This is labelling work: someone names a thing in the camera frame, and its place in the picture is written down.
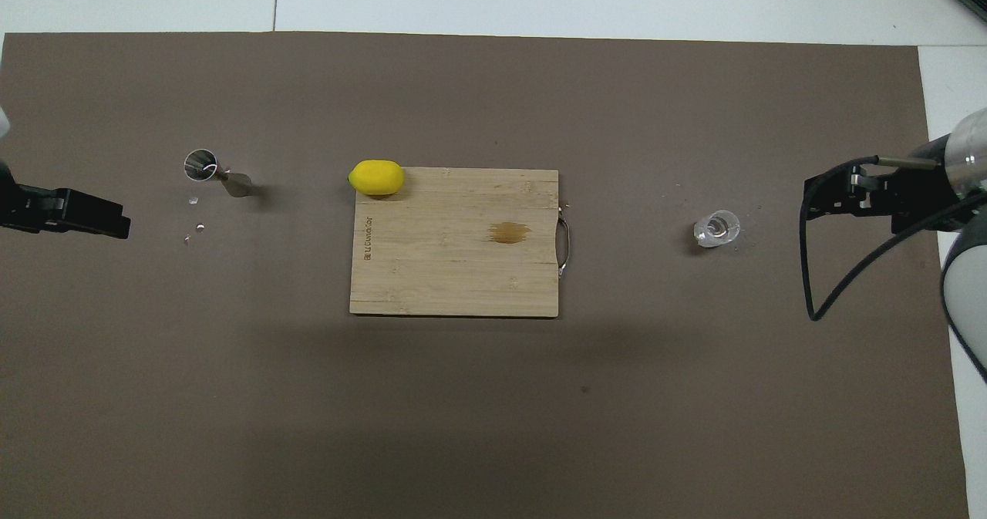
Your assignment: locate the steel double jigger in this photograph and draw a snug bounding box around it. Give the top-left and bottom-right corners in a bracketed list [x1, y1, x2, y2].
[184, 149, 254, 198]

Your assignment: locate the brown table mat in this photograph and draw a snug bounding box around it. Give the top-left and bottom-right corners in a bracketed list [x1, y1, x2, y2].
[0, 32, 968, 519]

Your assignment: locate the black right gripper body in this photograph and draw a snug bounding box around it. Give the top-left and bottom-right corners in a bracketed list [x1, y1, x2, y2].
[887, 137, 974, 234]

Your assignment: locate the yellow lemon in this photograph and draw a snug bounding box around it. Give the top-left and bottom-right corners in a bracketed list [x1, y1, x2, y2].
[348, 160, 406, 197]

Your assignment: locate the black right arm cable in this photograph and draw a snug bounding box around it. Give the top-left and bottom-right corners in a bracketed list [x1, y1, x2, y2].
[800, 155, 987, 322]

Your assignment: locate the bamboo cutting board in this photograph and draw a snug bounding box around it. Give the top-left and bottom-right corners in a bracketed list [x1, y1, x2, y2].
[349, 167, 571, 318]

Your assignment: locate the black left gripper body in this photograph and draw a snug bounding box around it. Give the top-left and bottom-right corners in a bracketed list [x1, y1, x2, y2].
[0, 160, 21, 233]

